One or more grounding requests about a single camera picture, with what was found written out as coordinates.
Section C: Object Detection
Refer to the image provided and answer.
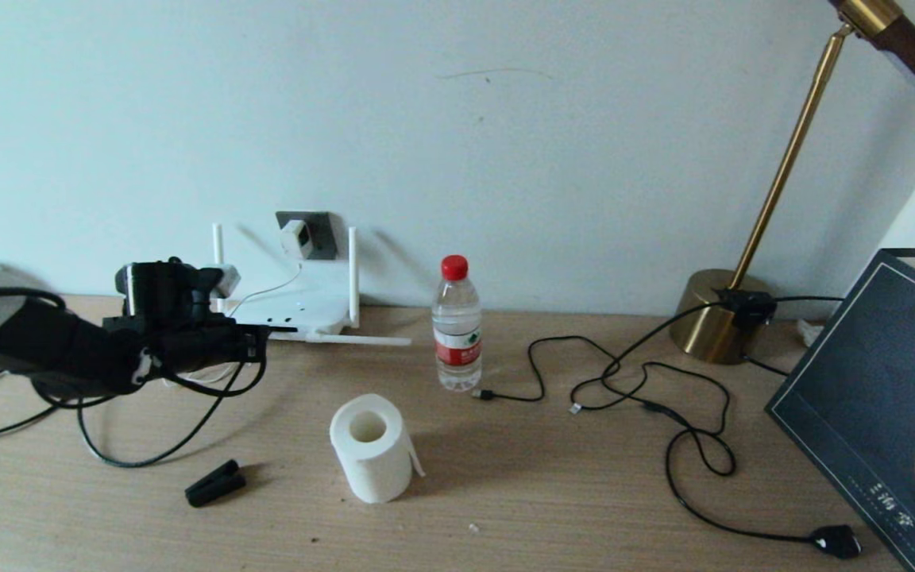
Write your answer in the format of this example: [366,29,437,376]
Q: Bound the white toilet paper roll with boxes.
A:
[329,394,425,506]

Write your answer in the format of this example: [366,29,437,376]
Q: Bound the thin white adapter cable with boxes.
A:
[162,260,304,388]

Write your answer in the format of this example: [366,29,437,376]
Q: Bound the black left wrist camera cable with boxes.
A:
[0,258,269,410]

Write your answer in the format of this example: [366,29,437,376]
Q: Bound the small black plastic clip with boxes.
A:
[184,458,247,508]

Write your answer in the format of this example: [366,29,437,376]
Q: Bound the white router with antennas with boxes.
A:
[211,225,413,347]

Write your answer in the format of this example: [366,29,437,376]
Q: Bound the clear water bottle red cap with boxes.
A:
[430,254,483,392]

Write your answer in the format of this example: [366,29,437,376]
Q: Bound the white power adapter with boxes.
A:
[280,219,315,261]

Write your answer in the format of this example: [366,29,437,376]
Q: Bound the black USB cable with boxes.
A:
[472,335,625,414]

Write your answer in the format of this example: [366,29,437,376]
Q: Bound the dark blue gift bag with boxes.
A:
[766,238,915,572]

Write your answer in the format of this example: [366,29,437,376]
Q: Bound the black lamp power cord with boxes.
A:
[569,296,863,560]

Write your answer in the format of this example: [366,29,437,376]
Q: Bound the grey wall socket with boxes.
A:
[275,211,339,261]

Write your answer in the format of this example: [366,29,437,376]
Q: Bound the brass desk lamp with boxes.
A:
[668,0,915,365]

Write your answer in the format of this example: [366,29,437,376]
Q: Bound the black ethernet cable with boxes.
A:
[0,324,299,470]

